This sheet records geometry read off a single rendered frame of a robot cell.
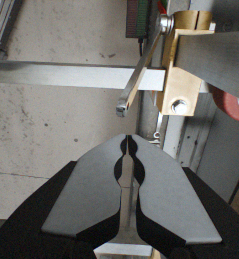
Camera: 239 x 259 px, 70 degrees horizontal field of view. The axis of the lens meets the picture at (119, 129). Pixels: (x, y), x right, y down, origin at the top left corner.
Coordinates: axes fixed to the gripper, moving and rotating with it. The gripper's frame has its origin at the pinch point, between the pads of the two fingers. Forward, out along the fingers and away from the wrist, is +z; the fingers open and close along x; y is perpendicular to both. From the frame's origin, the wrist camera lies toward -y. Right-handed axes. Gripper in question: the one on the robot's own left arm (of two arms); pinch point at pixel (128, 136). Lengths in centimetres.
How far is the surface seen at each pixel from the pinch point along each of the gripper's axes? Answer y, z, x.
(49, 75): -1.5, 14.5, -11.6
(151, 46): -5.9, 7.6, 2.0
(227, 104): 0.3, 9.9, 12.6
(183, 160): 31, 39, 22
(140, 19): -10.2, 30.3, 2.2
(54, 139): 64, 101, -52
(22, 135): 61, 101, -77
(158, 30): -7.6, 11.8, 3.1
